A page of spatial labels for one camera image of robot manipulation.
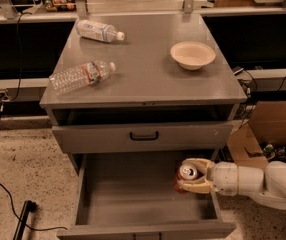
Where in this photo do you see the black drawer handle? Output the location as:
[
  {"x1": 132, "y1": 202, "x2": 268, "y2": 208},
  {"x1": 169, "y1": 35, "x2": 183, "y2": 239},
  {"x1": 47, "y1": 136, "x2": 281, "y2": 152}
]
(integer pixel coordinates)
[{"x1": 129, "y1": 131, "x2": 159, "y2": 141}]

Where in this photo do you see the red coke can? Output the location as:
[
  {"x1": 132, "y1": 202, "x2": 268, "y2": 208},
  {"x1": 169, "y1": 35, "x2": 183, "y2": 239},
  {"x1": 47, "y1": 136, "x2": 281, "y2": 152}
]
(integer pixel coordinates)
[{"x1": 174, "y1": 163, "x2": 198, "y2": 193}]

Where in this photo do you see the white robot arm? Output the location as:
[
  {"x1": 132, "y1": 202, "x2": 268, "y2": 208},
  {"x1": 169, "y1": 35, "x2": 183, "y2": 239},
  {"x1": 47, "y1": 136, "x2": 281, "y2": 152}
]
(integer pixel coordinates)
[{"x1": 174, "y1": 158, "x2": 286, "y2": 210}]

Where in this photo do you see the black bar on floor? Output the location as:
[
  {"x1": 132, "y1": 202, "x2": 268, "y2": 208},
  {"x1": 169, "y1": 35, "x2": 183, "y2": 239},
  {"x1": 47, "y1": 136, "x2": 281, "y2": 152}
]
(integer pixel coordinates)
[{"x1": 13, "y1": 200, "x2": 37, "y2": 240}]

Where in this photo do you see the white paper bowl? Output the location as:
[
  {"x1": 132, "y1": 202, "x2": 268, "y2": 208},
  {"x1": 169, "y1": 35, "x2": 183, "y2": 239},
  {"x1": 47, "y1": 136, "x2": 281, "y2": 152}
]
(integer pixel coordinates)
[{"x1": 170, "y1": 41, "x2": 216, "y2": 70}]

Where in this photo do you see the black floor cable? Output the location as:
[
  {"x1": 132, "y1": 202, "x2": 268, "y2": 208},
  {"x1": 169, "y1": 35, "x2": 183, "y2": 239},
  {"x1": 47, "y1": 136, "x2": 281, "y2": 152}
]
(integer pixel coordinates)
[{"x1": 0, "y1": 178, "x2": 69, "y2": 232}]

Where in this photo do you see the black hanging cable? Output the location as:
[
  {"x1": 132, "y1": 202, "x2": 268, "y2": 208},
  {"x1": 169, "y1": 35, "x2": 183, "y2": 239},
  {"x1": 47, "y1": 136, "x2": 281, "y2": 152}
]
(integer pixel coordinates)
[{"x1": 0, "y1": 12, "x2": 26, "y2": 148}]

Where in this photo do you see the grey top drawer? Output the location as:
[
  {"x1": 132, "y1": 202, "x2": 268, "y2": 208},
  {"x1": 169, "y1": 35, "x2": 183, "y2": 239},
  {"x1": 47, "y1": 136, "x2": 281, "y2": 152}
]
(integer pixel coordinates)
[{"x1": 52, "y1": 122, "x2": 232, "y2": 154}]

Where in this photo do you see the grey open middle drawer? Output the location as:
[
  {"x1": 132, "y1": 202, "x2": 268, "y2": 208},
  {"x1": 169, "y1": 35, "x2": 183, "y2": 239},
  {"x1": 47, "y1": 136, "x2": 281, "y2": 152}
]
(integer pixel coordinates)
[{"x1": 57, "y1": 152, "x2": 235, "y2": 240}]

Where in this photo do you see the brown cardboard box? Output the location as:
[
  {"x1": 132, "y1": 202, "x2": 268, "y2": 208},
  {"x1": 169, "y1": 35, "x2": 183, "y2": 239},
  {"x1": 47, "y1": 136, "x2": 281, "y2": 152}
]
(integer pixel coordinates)
[{"x1": 227, "y1": 101, "x2": 286, "y2": 169}]

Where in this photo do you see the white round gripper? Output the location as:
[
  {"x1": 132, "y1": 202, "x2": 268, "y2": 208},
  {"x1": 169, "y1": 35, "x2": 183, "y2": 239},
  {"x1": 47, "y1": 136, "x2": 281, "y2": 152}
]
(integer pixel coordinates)
[{"x1": 179, "y1": 158, "x2": 238, "y2": 196}]

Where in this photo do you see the clear crushed water bottle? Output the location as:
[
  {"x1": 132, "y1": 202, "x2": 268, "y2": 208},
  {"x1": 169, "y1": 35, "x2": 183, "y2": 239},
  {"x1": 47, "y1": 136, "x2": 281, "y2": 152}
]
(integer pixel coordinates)
[{"x1": 49, "y1": 60, "x2": 116, "y2": 96}]

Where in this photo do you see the grey drawer cabinet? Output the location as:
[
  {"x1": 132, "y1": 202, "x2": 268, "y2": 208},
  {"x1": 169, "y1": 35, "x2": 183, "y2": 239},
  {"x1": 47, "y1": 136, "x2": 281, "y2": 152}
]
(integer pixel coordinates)
[{"x1": 40, "y1": 13, "x2": 246, "y2": 168}]

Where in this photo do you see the white labelled plastic bottle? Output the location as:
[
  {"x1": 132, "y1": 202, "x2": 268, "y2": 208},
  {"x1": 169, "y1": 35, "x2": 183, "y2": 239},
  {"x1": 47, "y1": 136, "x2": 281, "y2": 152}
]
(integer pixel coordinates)
[{"x1": 76, "y1": 20, "x2": 125, "y2": 43}]

